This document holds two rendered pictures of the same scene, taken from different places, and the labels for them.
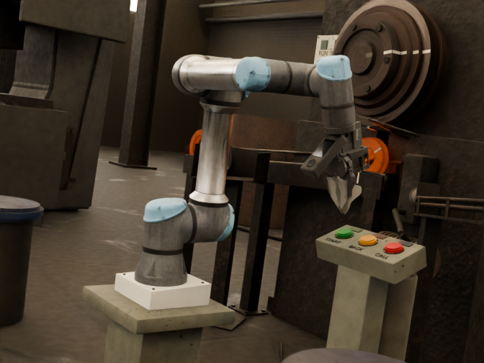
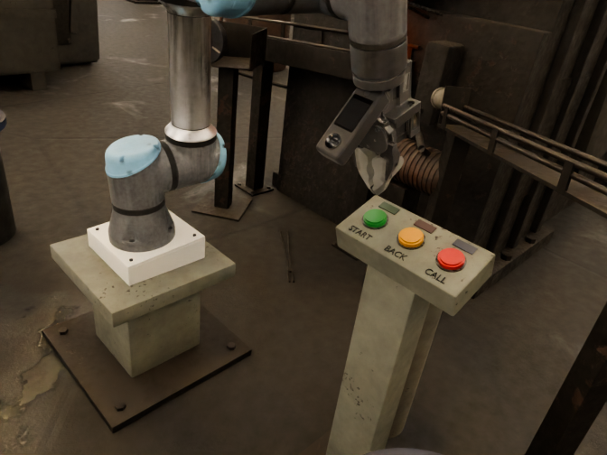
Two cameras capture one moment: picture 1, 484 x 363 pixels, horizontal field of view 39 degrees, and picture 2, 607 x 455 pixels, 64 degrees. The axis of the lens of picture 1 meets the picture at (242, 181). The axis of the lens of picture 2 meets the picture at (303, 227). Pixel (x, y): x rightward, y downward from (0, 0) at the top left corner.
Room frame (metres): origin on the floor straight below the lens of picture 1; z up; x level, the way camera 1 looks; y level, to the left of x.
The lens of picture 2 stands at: (0.87, -0.02, 0.99)
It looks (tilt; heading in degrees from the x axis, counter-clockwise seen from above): 29 degrees down; 351
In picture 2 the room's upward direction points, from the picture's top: 8 degrees clockwise
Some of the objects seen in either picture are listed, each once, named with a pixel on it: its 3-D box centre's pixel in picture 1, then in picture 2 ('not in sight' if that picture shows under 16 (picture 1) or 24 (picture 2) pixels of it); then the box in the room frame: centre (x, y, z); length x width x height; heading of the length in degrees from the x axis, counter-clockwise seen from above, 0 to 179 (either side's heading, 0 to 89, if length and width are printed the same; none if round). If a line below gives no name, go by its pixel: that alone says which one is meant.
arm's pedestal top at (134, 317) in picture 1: (157, 305); (144, 260); (1.90, 0.19, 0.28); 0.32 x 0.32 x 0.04; 39
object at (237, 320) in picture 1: (222, 234); (220, 124); (2.75, 0.05, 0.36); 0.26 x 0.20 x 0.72; 74
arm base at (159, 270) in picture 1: (161, 262); (140, 216); (1.90, 0.20, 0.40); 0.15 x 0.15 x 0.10
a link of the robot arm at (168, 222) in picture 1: (166, 222); (137, 170); (1.90, 0.20, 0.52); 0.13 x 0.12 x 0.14; 124
